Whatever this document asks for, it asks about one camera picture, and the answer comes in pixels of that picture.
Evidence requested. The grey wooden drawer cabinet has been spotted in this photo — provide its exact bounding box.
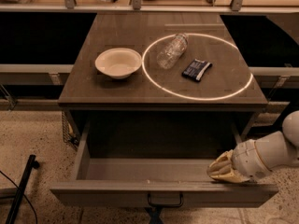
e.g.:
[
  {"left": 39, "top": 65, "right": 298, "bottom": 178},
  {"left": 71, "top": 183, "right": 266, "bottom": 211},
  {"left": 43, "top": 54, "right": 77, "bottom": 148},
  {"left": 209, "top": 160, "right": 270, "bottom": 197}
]
[{"left": 59, "top": 12, "right": 267, "bottom": 159}]

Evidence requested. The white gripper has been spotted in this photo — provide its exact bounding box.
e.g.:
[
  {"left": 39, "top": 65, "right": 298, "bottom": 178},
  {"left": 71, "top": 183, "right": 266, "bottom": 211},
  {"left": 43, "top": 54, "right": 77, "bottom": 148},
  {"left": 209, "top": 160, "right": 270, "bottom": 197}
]
[{"left": 206, "top": 139, "right": 272, "bottom": 183}]

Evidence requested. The white bowl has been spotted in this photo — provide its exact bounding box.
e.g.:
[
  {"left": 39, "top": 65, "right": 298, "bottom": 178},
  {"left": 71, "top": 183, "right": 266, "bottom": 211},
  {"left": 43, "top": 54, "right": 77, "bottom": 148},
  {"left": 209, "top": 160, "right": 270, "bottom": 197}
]
[{"left": 95, "top": 48, "right": 142, "bottom": 79}]

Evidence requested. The dark blue snack packet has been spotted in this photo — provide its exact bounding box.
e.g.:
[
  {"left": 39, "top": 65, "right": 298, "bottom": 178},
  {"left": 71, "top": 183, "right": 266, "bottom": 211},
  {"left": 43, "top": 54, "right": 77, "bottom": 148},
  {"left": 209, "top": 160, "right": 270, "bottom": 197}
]
[{"left": 182, "top": 59, "right": 212, "bottom": 82}]

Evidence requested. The grey metal railing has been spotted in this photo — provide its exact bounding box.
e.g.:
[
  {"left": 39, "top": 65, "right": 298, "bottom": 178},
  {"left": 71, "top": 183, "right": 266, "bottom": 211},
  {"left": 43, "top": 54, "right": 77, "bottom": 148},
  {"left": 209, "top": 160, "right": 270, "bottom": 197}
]
[{"left": 0, "top": 0, "right": 299, "bottom": 14}]

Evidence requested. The black metal stand leg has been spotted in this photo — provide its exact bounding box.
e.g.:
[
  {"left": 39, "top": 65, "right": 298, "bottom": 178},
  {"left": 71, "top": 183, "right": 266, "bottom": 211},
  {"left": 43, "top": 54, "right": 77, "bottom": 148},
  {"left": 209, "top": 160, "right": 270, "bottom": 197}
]
[{"left": 6, "top": 155, "right": 39, "bottom": 224}]

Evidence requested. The clear plastic water bottle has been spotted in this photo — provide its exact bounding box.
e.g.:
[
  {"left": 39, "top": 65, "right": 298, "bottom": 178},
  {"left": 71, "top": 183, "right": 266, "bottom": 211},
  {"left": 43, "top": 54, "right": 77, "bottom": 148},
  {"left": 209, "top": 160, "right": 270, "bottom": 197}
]
[{"left": 157, "top": 33, "right": 189, "bottom": 69}]

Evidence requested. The wire mesh basket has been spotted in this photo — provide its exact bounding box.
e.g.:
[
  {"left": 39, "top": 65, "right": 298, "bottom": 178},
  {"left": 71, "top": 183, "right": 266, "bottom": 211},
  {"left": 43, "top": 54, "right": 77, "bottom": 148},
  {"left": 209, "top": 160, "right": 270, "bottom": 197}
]
[{"left": 62, "top": 112, "right": 79, "bottom": 150}]

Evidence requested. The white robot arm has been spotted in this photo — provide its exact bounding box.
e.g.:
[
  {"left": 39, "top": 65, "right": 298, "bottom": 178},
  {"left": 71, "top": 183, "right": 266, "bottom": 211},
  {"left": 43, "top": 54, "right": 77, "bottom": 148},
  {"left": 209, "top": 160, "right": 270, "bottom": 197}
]
[{"left": 206, "top": 111, "right": 299, "bottom": 183}]

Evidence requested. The black floor cable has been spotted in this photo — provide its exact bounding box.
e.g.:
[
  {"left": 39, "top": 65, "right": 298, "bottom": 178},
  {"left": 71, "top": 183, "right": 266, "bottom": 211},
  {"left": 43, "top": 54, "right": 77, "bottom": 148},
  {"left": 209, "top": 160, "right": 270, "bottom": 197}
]
[{"left": 0, "top": 170, "right": 39, "bottom": 224}]

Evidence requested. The grey drawer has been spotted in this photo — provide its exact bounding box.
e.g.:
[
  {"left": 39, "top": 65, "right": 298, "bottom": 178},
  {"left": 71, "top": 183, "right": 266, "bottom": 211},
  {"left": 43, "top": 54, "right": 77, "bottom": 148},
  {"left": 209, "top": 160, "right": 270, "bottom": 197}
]
[{"left": 50, "top": 125, "right": 278, "bottom": 208}]

